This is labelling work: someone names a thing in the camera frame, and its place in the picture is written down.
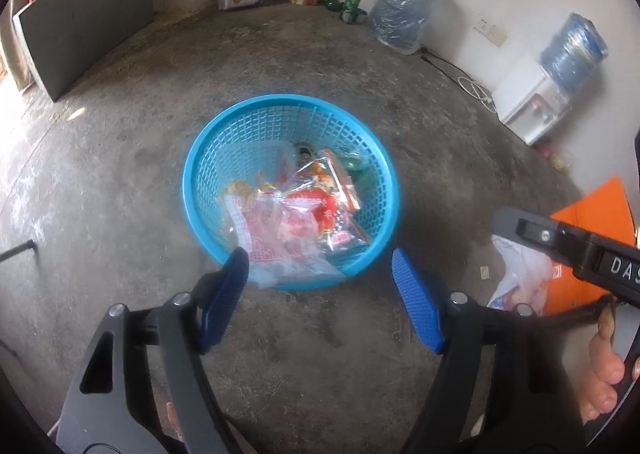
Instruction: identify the white cable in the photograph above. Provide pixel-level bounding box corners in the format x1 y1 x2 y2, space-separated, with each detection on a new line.
457 76 498 112

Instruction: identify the white wall socket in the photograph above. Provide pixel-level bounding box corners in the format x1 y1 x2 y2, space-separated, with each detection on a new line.
472 14 508 46

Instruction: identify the person's right hand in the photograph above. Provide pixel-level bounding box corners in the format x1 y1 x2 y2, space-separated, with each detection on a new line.
580 306 627 425

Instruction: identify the green drink can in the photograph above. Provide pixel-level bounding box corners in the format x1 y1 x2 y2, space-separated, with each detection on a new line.
342 0 368 24

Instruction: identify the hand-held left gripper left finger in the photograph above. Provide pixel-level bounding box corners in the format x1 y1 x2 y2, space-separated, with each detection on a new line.
47 246 250 454

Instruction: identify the clear red-printed plastic bag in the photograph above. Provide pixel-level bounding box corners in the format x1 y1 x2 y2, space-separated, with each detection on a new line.
220 179 346 290

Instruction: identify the green snack packet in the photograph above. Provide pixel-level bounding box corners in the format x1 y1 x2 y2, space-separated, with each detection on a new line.
332 144 373 180

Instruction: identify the orange flat board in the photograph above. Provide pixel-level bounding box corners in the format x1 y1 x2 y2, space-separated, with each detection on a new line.
542 176 638 317

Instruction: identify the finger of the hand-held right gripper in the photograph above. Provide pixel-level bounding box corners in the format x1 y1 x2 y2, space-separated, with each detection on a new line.
540 294 617 325
491 207 594 266

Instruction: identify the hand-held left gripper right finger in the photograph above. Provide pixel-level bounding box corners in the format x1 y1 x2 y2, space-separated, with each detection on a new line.
391 247 586 454

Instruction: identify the grey cabinet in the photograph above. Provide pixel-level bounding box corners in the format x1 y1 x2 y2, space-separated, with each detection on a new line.
11 0 156 102

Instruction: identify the empty clear water jug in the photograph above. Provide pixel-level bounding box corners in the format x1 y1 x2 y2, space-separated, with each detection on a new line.
369 0 446 56

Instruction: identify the black table leg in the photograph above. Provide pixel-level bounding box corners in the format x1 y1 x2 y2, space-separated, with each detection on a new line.
0 240 38 265

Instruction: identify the white water dispenser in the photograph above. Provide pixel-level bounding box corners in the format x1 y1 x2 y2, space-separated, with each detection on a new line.
492 56 573 146

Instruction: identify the blue water jug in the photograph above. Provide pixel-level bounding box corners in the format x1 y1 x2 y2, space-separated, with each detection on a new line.
539 11 610 96

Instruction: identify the red snack packet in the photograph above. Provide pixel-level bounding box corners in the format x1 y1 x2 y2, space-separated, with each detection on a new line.
285 149 371 255

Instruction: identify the blue mesh plastic basket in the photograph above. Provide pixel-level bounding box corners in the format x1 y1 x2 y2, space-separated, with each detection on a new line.
181 94 401 291

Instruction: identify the white printed plastic bag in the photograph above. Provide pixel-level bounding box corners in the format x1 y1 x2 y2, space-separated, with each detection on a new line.
486 234 558 317

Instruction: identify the black cable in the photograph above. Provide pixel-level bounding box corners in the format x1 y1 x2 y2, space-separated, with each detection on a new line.
420 46 496 100

